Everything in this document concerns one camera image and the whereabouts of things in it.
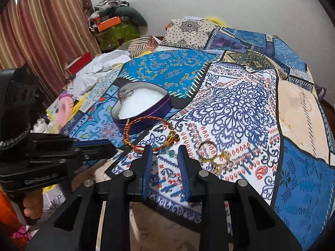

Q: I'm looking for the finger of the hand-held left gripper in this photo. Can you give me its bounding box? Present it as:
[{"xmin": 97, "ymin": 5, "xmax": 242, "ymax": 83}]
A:
[
  {"xmin": 79, "ymin": 146, "xmax": 120, "ymax": 167},
  {"xmin": 70, "ymin": 137, "xmax": 113, "ymax": 148}
]

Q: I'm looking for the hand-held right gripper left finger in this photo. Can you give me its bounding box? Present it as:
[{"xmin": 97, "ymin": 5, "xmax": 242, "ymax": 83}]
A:
[{"xmin": 25, "ymin": 144, "xmax": 154, "ymax": 251}]

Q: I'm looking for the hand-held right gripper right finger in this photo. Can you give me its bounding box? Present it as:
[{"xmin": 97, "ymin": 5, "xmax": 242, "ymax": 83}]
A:
[{"xmin": 177, "ymin": 145, "xmax": 303, "ymax": 251}]

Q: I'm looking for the thin gold hoop ring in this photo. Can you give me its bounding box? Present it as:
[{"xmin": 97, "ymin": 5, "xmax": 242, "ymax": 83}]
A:
[{"xmin": 197, "ymin": 141, "xmax": 217, "ymax": 160}]

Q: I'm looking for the chunky gold ring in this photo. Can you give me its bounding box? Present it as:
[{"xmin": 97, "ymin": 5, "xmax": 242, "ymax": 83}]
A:
[{"xmin": 211, "ymin": 151, "xmax": 234, "ymax": 175}]

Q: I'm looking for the red and gold bangle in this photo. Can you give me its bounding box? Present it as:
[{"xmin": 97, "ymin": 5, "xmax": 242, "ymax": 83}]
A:
[{"xmin": 123, "ymin": 117, "xmax": 181, "ymax": 154}]

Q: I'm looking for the silver ring with red stone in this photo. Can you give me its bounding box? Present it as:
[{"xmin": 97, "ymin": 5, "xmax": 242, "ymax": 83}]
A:
[{"xmin": 118, "ymin": 90, "xmax": 134, "ymax": 102}]

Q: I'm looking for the purple heart-shaped tin box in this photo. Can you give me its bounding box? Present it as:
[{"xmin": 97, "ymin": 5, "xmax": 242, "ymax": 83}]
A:
[{"xmin": 111, "ymin": 82, "xmax": 172, "ymax": 134}]

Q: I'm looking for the person's left hand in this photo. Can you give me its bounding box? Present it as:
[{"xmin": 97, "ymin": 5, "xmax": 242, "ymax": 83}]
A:
[{"xmin": 22, "ymin": 188, "xmax": 45, "ymax": 219}]

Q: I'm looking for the pink plush slipper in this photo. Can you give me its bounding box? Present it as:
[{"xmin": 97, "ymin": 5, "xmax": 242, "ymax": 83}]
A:
[{"xmin": 56, "ymin": 94, "xmax": 75, "ymax": 131}]

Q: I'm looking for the white plastic bag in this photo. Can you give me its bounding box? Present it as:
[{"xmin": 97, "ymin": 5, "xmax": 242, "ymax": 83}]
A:
[{"xmin": 42, "ymin": 184, "xmax": 72, "ymax": 216}]

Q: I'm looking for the orange cloth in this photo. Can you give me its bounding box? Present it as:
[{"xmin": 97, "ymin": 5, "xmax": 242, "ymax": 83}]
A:
[{"xmin": 0, "ymin": 183, "xmax": 33, "ymax": 250}]

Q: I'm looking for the white crumpled cloth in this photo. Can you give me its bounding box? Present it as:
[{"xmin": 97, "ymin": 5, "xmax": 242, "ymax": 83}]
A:
[{"xmin": 71, "ymin": 50, "xmax": 131, "ymax": 100}]

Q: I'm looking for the red cardboard box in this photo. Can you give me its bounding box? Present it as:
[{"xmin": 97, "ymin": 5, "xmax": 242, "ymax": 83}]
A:
[{"xmin": 65, "ymin": 52, "xmax": 93, "ymax": 77}]

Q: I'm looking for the blue patchwork bedspread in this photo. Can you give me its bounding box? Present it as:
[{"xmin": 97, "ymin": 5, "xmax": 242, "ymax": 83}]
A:
[{"xmin": 45, "ymin": 18, "xmax": 335, "ymax": 251}]

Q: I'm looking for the green patterned bag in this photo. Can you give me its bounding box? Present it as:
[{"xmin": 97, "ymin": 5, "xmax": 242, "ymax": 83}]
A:
[{"xmin": 95, "ymin": 22, "xmax": 140, "ymax": 53}]

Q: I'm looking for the orange box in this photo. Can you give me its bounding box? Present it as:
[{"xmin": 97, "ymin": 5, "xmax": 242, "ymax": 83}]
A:
[{"xmin": 95, "ymin": 16, "xmax": 122, "ymax": 27}]

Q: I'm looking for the striped brown curtain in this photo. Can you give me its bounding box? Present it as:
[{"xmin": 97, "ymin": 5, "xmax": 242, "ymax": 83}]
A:
[{"xmin": 0, "ymin": 0, "xmax": 102, "ymax": 102}]

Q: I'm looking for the pile of folded clothes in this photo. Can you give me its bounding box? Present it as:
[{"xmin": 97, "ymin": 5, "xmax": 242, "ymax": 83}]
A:
[{"xmin": 88, "ymin": 0, "xmax": 148, "ymax": 33}]

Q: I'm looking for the yellow fluffy item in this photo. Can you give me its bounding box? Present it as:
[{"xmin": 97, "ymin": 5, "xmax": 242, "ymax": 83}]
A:
[{"xmin": 204, "ymin": 16, "xmax": 229, "ymax": 27}]

